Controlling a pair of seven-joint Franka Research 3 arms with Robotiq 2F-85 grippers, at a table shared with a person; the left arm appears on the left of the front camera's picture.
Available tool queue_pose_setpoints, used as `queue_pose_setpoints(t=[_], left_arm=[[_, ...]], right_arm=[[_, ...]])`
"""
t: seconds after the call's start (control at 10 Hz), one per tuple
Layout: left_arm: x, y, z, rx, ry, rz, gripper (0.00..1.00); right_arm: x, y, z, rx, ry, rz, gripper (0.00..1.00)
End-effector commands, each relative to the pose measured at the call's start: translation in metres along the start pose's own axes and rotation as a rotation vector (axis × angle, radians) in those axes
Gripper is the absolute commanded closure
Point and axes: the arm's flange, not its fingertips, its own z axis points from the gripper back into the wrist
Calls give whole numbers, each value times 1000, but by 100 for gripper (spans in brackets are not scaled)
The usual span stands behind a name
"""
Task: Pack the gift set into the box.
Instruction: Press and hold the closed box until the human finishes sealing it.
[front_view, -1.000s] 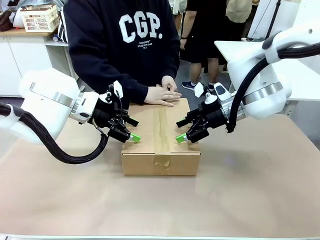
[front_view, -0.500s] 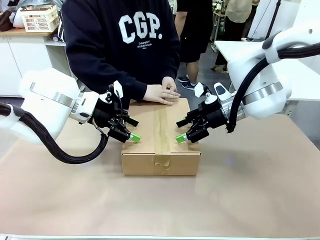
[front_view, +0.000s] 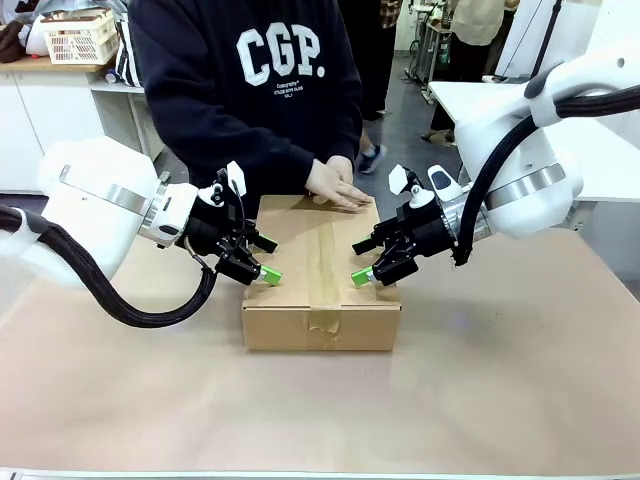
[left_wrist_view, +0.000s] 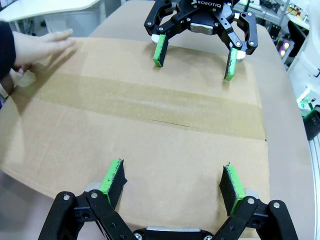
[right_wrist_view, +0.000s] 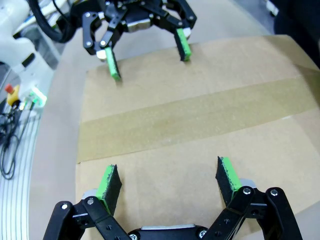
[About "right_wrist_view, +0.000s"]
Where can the brown cardboard shipping box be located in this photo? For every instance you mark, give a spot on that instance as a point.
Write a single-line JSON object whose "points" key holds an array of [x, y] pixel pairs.
{"points": [[175, 100]]}

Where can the person in black sweatshirt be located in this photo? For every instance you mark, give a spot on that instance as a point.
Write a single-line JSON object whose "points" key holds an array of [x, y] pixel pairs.
{"points": [[300, 25]]}

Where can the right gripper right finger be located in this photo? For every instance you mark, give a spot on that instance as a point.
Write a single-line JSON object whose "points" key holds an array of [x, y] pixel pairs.
{"points": [[226, 180]]}

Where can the brown packing tape strip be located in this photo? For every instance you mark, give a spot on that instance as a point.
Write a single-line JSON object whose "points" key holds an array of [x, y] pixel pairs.
{"points": [[187, 117]]}

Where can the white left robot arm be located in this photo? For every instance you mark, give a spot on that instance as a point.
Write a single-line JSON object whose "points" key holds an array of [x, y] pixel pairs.
{"points": [[15, 45]]}

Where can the white device with green light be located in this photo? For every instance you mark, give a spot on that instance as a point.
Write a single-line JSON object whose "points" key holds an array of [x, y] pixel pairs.
{"points": [[37, 97]]}

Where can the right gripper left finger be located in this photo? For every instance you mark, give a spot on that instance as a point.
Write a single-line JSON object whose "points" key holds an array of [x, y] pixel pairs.
{"points": [[110, 187]]}

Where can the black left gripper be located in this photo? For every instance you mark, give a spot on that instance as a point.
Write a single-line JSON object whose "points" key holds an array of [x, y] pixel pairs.
{"points": [[137, 25]]}

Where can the yellow red emergency stop button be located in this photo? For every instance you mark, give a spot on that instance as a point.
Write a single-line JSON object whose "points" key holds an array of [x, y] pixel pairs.
{"points": [[12, 96]]}

